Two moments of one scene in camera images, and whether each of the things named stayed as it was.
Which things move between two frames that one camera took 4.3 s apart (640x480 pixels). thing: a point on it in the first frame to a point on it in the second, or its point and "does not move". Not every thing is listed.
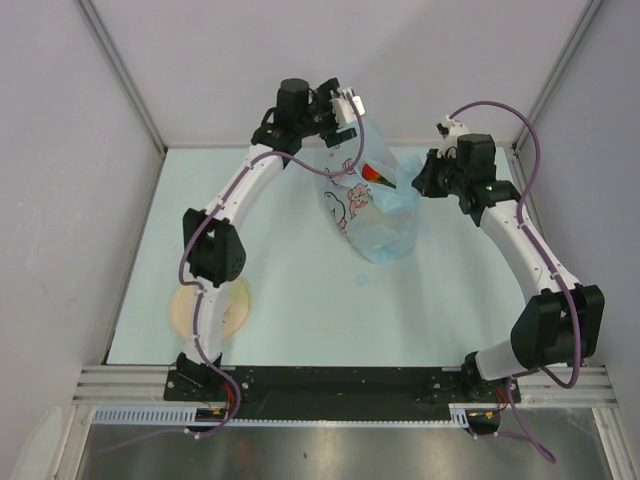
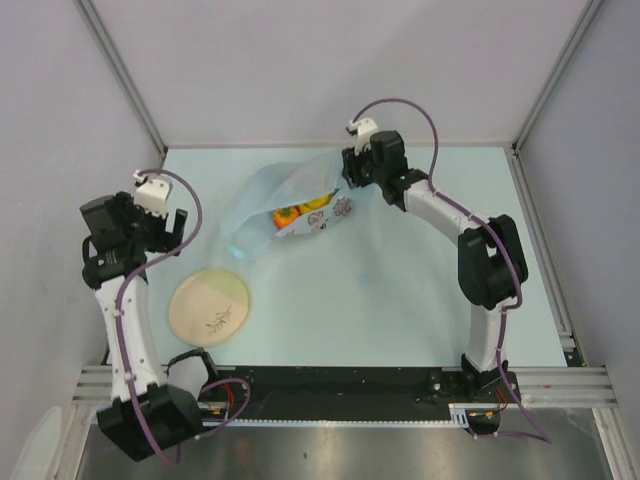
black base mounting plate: [336, 392] does not move
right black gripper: [425, 181] to [351, 170]
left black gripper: [321, 96] to [166, 241]
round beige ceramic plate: [236, 309] does not move
